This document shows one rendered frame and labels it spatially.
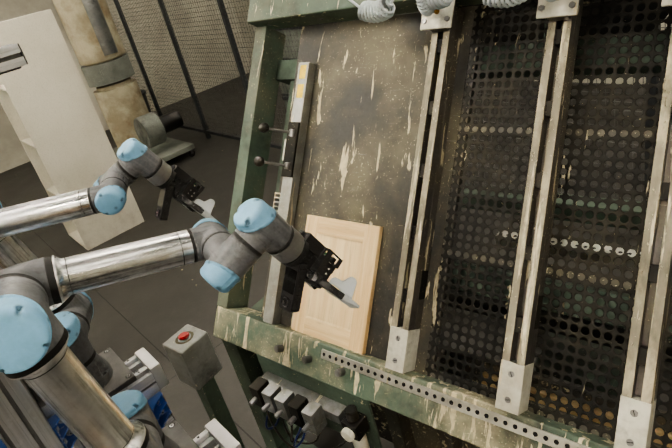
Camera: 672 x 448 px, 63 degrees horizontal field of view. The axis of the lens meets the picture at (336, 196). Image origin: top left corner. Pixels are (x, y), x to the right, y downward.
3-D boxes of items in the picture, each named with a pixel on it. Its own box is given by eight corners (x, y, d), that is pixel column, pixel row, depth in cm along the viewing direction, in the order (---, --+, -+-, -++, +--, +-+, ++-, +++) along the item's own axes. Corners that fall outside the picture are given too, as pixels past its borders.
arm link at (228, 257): (215, 278, 118) (249, 240, 119) (231, 302, 109) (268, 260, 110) (188, 259, 114) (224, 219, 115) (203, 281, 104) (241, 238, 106)
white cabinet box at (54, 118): (69, 235, 551) (-37, 31, 463) (122, 208, 582) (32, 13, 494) (88, 250, 507) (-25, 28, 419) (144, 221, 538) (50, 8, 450)
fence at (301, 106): (270, 320, 201) (262, 321, 198) (306, 65, 202) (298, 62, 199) (279, 323, 198) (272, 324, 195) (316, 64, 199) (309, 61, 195)
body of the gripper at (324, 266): (345, 262, 124) (315, 234, 116) (325, 294, 121) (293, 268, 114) (324, 253, 129) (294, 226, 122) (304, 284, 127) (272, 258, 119)
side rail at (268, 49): (237, 303, 221) (216, 305, 213) (275, 36, 222) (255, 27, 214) (247, 307, 218) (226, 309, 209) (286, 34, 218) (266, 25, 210)
